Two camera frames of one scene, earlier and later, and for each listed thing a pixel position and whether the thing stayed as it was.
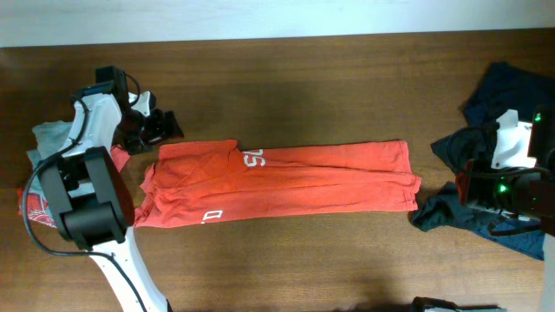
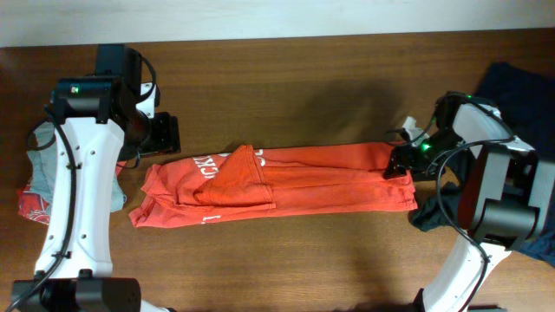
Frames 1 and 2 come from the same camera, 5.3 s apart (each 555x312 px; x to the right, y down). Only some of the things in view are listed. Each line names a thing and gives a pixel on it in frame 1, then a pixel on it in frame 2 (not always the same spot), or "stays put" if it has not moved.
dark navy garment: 504,87 stays put
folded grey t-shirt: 51,140 stays put
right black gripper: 476,177 → 403,158
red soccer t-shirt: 216,180 stays put
